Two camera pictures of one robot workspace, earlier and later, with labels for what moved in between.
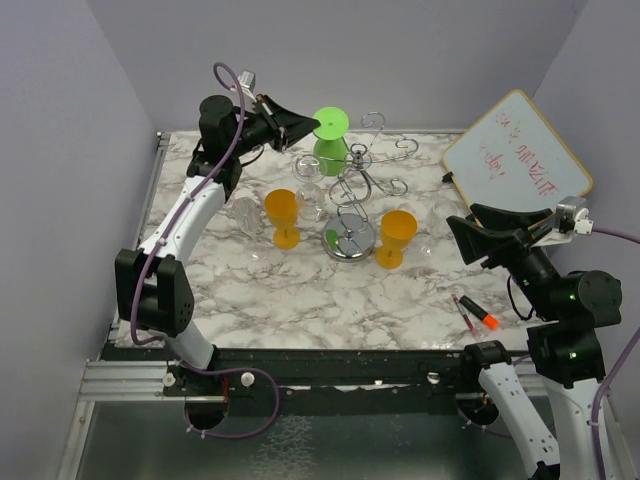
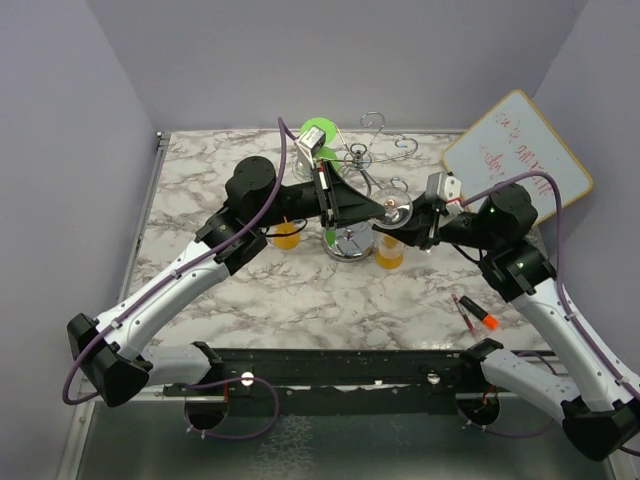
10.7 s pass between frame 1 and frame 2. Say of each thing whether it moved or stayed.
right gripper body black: moved
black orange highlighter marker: stayed
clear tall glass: moved
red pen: stayed
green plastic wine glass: moved
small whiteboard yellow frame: stayed
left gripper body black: moved
